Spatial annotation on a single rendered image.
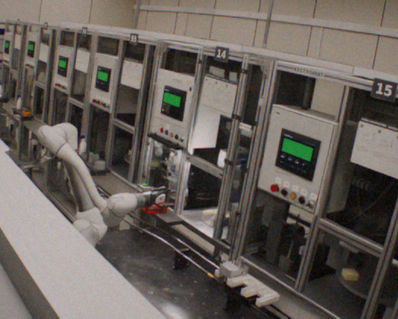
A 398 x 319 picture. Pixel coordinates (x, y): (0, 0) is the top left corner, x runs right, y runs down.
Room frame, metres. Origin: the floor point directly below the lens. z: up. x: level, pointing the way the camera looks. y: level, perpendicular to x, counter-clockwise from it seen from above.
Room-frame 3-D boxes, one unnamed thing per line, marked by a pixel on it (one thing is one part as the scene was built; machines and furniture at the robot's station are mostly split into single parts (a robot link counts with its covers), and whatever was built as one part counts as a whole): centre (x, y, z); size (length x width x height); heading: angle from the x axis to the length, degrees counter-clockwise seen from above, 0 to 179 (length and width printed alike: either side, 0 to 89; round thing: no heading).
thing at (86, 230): (2.46, 0.63, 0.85); 0.18 x 0.16 x 0.22; 173
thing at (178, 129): (3.19, 0.17, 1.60); 0.42 x 0.29 x 0.46; 40
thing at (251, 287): (2.20, -0.34, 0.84); 0.36 x 0.14 x 0.10; 40
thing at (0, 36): (7.36, 3.63, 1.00); 1.30 x 0.51 x 2.00; 40
